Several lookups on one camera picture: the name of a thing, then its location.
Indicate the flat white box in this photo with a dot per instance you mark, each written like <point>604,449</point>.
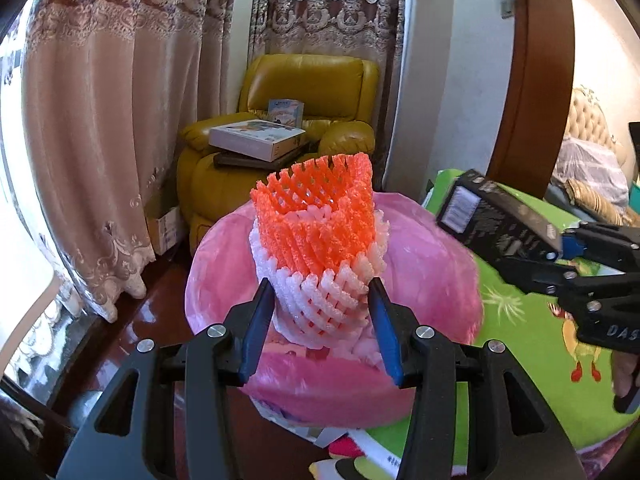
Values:
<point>250,137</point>

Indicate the person's right hand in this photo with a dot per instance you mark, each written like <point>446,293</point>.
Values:
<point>625,370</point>

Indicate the black printed box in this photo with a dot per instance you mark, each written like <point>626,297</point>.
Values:
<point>500,225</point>

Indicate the small blue picture box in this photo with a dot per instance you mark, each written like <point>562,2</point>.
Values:
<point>285,112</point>

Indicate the orange foam fruit net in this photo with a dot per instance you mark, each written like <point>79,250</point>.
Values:
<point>310,240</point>

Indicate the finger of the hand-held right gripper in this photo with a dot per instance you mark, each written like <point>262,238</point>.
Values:
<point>605,240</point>
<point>550,275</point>

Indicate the yellow leather armchair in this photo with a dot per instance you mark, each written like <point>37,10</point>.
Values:
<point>300,80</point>

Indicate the wall switch panel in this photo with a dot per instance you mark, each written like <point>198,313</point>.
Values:
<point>507,8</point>

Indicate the grey striped pillow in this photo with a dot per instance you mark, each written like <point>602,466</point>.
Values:
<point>590,165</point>

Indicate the tufted beige headboard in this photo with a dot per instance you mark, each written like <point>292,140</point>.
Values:
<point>592,120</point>

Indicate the brown wooden door frame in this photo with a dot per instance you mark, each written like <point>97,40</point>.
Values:
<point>535,60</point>

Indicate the beige lace curtain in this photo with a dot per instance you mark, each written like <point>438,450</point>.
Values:
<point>325,20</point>
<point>110,135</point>

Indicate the white foam net sleeve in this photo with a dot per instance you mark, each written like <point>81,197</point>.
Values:
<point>320,305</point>

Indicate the pink plastic trash bag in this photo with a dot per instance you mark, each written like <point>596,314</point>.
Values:
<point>425,270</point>

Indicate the cardboard box on floor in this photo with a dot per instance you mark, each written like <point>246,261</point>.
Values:
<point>162,227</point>

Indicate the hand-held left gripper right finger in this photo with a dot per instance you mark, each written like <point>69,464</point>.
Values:
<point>385,330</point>

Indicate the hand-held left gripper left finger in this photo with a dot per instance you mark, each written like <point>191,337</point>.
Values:
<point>255,330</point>

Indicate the dark flat book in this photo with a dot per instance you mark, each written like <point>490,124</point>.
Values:
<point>235,161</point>

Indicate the green printed tablecloth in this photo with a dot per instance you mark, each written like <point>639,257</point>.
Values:
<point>525,320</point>

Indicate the brown striped pillow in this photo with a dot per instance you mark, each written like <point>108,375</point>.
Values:
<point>595,202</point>

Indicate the colourful printed bag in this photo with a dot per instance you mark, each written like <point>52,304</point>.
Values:
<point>350,455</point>

